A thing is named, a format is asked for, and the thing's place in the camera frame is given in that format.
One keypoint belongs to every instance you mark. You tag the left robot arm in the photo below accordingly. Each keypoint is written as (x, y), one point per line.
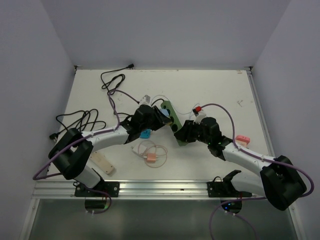
(72, 152)

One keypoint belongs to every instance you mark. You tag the light blue usb charger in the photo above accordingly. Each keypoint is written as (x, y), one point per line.
(165, 112)

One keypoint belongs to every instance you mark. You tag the blue plug adapter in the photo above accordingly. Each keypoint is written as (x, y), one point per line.
(145, 134)

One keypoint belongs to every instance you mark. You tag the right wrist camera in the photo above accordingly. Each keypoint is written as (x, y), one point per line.
(199, 114)

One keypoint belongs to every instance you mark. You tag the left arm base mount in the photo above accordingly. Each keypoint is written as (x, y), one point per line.
(97, 190)

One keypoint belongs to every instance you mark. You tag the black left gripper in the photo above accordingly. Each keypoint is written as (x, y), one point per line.
(161, 119)

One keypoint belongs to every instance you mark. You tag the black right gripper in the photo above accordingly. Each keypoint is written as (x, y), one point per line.
(185, 131)

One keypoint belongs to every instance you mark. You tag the white usb charger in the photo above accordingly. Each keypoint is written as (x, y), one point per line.
(135, 150)

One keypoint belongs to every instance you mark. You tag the salmon usb charger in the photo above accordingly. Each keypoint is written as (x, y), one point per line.
(151, 157)

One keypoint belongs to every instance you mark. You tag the pink charger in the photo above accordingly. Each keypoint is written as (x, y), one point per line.
(242, 140)

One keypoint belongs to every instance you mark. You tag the green power strip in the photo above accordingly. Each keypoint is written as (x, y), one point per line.
(175, 122)

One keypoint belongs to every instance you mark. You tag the cream power strip red sockets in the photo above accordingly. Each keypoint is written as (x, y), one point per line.
(100, 163)

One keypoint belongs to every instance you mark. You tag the front aluminium rail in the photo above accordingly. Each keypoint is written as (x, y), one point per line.
(128, 189)

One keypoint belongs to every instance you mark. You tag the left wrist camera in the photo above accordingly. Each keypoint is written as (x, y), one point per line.
(145, 100)

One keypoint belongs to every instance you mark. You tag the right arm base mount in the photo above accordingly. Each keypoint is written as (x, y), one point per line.
(223, 187)

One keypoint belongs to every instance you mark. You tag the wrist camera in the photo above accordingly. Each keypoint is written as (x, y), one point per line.
(199, 114)
(145, 100)

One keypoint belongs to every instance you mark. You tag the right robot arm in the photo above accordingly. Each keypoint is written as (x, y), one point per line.
(275, 179)

